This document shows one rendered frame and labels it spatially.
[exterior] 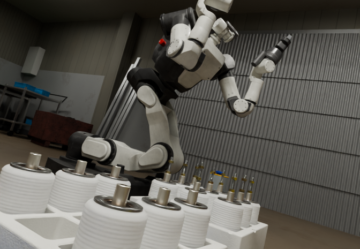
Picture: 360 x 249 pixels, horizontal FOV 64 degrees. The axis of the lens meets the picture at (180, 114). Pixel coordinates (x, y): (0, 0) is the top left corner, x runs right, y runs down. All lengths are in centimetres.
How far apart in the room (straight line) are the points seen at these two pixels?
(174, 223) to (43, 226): 24
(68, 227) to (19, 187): 12
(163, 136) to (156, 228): 93
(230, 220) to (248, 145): 335
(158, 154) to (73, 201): 74
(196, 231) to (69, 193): 28
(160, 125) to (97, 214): 105
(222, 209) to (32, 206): 52
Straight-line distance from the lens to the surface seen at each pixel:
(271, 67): 163
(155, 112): 144
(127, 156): 152
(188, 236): 63
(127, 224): 43
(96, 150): 160
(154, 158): 137
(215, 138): 441
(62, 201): 68
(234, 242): 87
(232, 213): 91
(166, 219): 52
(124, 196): 45
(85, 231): 44
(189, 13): 134
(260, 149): 418
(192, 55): 111
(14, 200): 61
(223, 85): 162
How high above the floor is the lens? 34
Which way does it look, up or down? 9 degrees up
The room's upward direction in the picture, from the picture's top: 14 degrees clockwise
